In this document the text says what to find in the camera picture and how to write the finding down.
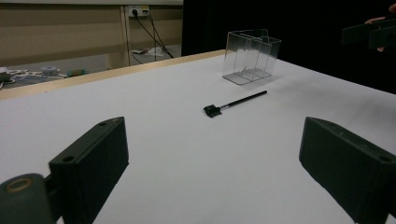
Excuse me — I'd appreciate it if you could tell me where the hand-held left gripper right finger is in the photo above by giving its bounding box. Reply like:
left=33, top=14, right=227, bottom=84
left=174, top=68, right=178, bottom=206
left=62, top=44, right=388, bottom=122
left=298, top=116, right=396, bottom=224

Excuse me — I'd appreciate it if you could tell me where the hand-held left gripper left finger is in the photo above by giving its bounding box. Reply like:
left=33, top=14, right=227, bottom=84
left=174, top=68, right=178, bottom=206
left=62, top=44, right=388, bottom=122
left=48, top=116, right=130, bottom=224

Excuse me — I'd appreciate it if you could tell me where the clear acrylic organizer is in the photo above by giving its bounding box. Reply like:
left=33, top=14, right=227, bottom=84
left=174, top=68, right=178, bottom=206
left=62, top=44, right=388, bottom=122
left=221, top=28, right=282, bottom=86

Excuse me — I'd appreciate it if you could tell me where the black makeup brush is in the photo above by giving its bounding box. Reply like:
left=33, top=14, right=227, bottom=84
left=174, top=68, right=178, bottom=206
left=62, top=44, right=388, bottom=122
left=203, top=90, right=268, bottom=119

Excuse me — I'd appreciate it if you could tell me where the black curtain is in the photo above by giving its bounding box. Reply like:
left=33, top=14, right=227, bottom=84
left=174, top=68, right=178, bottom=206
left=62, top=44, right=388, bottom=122
left=181, top=0, right=396, bottom=94

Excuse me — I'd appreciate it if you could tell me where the green plastic packet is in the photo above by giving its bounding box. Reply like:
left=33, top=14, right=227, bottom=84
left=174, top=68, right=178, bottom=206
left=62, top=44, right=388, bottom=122
left=66, top=68, right=88, bottom=77

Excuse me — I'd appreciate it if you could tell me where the white table mat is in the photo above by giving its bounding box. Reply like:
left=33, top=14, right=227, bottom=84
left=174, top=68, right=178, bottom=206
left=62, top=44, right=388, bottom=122
left=0, top=49, right=396, bottom=224

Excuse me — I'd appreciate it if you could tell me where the white crumpled paper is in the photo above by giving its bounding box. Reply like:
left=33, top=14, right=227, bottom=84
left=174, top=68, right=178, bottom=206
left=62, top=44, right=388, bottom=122
left=146, top=46, right=164, bottom=57

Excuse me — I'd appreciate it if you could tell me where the beige wooden shelf unit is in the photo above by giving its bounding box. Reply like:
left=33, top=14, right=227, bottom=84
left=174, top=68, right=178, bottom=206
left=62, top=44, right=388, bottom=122
left=0, top=0, right=184, bottom=70

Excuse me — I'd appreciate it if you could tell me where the white cord bundle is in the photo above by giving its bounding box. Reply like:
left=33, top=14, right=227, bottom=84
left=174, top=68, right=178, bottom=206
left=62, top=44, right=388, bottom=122
left=0, top=66, right=42, bottom=91

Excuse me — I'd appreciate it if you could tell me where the black power cable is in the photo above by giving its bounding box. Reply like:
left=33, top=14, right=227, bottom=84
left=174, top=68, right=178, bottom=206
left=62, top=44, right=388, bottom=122
left=133, top=10, right=176, bottom=60
left=144, top=10, right=166, bottom=54

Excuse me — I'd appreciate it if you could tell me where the white wall socket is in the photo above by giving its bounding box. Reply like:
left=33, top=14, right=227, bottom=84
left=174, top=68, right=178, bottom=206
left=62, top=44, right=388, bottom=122
left=128, top=6, right=149, bottom=18

